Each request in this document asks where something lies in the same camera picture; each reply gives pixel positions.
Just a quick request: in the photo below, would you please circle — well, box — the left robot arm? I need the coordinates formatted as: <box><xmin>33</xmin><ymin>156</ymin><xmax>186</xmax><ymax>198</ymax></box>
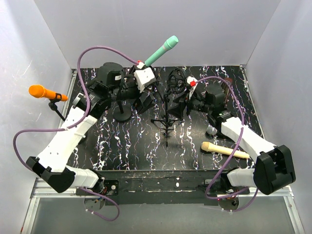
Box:
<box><xmin>26</xmin><ymin>62</ymin><xmax>156</xmax><ymax>195</ymax></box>

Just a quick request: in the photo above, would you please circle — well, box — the aluminium frame rail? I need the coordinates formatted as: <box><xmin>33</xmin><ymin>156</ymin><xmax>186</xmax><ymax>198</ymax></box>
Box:
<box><xmin>20</xmin><ymin>64</ymin><xmax>306</xmax><ymax>234</ymax></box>

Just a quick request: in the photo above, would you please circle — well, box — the black marble pattern mat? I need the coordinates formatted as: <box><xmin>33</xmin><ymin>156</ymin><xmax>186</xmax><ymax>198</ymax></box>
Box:
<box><xmin>67</xmin><ymin>65</ymin><xmax>264</xmax><ymax>170</ymax></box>

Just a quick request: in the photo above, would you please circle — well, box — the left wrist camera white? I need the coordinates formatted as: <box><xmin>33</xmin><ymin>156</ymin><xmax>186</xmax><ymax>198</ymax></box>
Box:
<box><xmin>134</xmin><ymin>67</ymin><xmax>156</xmax><ymax>93</ymax></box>

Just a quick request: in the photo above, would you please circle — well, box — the orange microphone stand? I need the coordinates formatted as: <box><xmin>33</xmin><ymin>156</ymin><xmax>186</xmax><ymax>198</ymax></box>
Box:
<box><xmin>49</xmin><ymin>93</ymin><xmax>68</xmax><ymax>121</ymax></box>

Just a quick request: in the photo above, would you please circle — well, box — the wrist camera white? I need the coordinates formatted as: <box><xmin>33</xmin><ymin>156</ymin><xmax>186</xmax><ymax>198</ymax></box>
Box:
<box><xmin>134</xmin><ymin>67</ymin><xmax>156</xmax><ymax>93</ymax></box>
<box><xmin>186</xmin><ymin>76</ymin><xmax>197</xmax><ymax>99</ymax></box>

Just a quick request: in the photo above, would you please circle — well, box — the cream microphone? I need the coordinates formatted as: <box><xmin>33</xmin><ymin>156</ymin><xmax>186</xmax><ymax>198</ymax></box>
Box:
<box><xmin>201</xmin><ymin>141</ymin><xmax>250</xmax><ymax>159</ymax></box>

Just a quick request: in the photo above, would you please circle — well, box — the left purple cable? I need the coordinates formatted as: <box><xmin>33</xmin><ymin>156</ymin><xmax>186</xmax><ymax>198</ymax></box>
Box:
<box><xmin>13</xmin><ymin>45</ymin><xmax>142</xmax><ymax>221</ymax></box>

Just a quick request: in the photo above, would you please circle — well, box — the teal microphone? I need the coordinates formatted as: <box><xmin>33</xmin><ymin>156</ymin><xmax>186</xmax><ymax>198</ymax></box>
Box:
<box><xmin>144</xmin><ymin>36</ymin><xmax>179</xmax><ymax>67</ymax></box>

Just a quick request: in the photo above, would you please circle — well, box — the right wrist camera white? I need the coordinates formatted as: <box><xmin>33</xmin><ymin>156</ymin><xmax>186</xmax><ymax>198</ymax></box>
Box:
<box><xmin>186</xmin><ymin>76</ymin><xmax>197</xmax><ymax>99</ymax></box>

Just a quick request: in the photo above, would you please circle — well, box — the round base microphone stand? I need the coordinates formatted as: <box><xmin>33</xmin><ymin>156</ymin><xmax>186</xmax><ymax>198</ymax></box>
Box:
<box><xmin>113</xmin><ymin>101</ymin><xmax>132</xmax><ymax>122</ymax></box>

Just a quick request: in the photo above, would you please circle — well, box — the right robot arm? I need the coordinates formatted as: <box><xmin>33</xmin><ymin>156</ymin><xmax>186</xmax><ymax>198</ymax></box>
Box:
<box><xmin>168</xmin><ymin>78</ymin><xmax>296</xmax><ymax>195</ymax></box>

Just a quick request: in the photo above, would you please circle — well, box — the orange microphone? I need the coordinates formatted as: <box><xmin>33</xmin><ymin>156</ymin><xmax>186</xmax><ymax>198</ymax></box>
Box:
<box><xmin>28</xmin><ymin>84</ymin><xmax>68</xmax><ymax>101</ymax></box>

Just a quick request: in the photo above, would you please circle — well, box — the shock mount tripod stand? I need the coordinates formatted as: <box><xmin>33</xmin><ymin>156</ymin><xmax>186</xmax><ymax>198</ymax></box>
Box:
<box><xmin>151</xmin><ymin>68</ymin><xmax>186</xmax><ymax>147</ymax></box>

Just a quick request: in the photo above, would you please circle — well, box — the purple cable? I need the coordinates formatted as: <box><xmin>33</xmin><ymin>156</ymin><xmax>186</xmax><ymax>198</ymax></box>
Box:
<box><xmin>13</xmin><ymin>45</ymin><xmax>142</xmax><ymax>221</ymax></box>
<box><xmin>190</xmin><ymin>76</ymin><xmax>259</xmax><ymax>213</ymax></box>

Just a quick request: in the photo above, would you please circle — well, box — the teal microphone tripod stand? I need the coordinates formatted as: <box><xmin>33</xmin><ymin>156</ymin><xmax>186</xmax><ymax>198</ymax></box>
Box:
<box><xmin>151</xmin><ymin>67</ymin><xmax>163</xmax><ymax>101</ymax></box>

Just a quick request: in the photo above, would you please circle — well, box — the wooden metronome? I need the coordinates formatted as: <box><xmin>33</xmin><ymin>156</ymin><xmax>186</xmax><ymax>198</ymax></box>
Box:
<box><xmin>221</xmin><ymin>78</ymin><xmax>233</xmax><ymax>100</ymax></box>

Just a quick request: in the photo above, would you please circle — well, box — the black silver-grille microphone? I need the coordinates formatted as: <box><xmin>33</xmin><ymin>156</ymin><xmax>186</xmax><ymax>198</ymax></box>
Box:
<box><xmin>206</xmin><ymin>125</ymin><xmax>218</xmax><ymax>137</ymax></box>

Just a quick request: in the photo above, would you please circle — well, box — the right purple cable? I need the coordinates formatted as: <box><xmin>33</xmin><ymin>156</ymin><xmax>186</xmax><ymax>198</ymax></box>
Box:
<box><xmin>190</xmin><ymin>76</ymin><xmax>259</xmax><ymax>213</ymax></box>

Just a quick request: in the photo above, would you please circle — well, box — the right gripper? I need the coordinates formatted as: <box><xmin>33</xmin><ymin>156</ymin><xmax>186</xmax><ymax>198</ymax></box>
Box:
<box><xmin>166</xmin><ymin>88</ymin><xmax>213</xmax><ymax>119</ymax></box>

